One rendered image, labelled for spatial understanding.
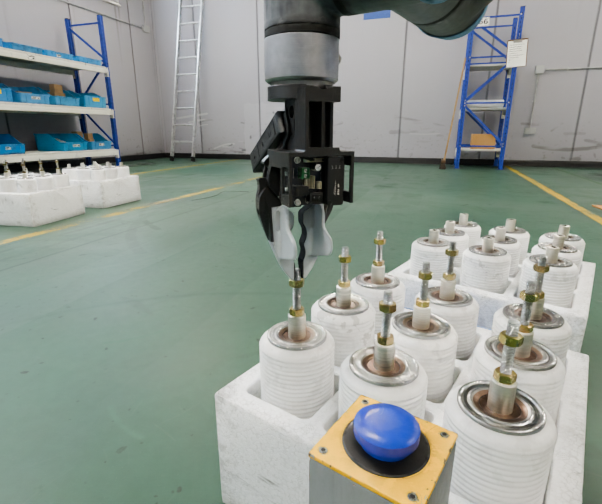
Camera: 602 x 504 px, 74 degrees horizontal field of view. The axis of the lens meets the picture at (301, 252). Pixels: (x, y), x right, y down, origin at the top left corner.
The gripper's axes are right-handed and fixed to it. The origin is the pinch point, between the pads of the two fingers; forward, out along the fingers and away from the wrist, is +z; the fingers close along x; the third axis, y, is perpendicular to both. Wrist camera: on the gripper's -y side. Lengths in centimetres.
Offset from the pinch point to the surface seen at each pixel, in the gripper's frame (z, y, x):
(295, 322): 6.8, 1.3, -0.6
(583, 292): 16, -6, 66
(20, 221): 31, -213, -75
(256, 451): 21.6, 4.0, -6.9
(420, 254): 11, -27, 42
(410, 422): 1.4, 26.6, -3.3
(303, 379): 12.4, 5.1, -1.1
